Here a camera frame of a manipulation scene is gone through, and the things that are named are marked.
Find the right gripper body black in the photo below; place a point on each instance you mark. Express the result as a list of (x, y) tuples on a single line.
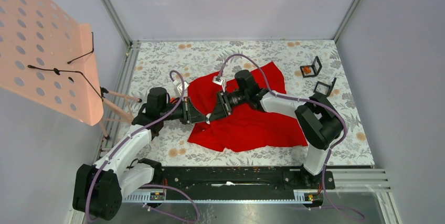
[(227, 100)]

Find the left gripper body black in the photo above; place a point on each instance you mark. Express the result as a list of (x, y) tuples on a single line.
[(187, 117)]

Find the round orange white brooch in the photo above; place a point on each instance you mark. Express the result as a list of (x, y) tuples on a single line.
[(208, 118)]

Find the red shirt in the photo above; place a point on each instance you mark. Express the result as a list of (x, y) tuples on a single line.
[(246, 129)]

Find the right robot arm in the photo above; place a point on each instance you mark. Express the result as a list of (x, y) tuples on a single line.
[(320, 123)]

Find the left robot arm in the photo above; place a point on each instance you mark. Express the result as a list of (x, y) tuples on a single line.
[(100, 188)]

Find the black display box with orange brooch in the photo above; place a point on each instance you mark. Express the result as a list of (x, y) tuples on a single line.
[(312, 70)]

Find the floral table mat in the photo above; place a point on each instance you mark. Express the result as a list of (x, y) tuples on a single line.
[(194, 59)]

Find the pink perforated music stand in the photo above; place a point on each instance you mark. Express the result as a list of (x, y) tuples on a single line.
[(48, 57)]

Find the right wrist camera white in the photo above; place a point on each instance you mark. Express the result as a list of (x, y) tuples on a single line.
[(218, 80)]

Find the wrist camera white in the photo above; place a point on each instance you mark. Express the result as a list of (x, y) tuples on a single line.
[(180, 87), (218, 80)]

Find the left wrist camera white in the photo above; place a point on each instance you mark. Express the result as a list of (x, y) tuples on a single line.
[(180, 87)]

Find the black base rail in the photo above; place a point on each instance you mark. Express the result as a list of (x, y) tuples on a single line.
[(233, 184)]

